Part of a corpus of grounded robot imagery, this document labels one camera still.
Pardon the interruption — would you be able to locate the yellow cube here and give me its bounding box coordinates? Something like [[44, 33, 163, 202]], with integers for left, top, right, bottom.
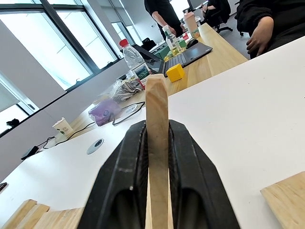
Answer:
[[165, 63, 185, 83]]

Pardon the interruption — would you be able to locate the black laptop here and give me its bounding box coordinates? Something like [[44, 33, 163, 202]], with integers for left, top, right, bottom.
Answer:
[[163, 42, 214, 70]]

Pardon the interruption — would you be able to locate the purple plastic bag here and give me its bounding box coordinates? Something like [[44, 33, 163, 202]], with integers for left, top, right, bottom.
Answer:
[[88, 98, 122, 127]]

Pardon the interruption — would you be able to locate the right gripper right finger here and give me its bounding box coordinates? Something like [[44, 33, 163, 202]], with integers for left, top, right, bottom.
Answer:
[[167, 119, 241, 229]]

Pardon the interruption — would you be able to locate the black office chair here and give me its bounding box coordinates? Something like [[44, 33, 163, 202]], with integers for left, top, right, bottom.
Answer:
[[211, 0, 234, 33]]

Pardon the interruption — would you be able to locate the white paper cup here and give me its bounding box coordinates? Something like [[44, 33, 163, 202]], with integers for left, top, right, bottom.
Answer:
[[52, 117, 74, 141]]

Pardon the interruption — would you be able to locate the pink tumbler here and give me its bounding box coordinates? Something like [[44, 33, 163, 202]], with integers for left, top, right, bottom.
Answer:
[[183, 10, 202, 39]]

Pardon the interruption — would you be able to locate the wooden bar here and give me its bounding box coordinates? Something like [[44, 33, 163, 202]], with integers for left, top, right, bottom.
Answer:
[[13, 204, 51, 229], [144, 74, 175, 229], [1, 199, 38, 229], [35, 207, 85, 229]]

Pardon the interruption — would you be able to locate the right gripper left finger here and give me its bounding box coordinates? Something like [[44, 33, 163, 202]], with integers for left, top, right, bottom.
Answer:
[[78, 120, 149, 229]]

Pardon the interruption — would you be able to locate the open laptop with dark screen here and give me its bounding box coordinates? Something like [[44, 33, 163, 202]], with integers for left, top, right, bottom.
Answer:
[[132, 44, 168, 75]]

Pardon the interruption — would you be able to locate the clear bottle with white cap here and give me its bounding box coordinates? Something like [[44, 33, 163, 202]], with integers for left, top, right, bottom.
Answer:
[[162, 25, 180, 53]]

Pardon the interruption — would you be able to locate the clear bottle with red cap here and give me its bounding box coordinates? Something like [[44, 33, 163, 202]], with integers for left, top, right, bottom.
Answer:
[[119, 39, 153, 90]]

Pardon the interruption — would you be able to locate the striped cloth in clear bag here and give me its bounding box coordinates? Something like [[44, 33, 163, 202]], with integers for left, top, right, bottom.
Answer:
[[112, 79, 145, 103]]

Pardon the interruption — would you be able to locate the person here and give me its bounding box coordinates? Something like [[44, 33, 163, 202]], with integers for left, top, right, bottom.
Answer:
[[201, 0, 224, 24], [144, 0, 186, 40], [235, 0, 305, 60]]

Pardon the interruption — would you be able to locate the wooden seat board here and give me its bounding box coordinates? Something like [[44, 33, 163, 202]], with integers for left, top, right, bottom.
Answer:
[[260, 171, 305, 229]]

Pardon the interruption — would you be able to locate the black cable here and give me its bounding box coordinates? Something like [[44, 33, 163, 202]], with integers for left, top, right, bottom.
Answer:
[[112, 101, 146, 126], [39, 121, 96, 150]]

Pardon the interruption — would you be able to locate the black computer mouse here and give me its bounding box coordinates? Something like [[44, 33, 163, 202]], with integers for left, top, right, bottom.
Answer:
[[186, 38, 199, 49]]

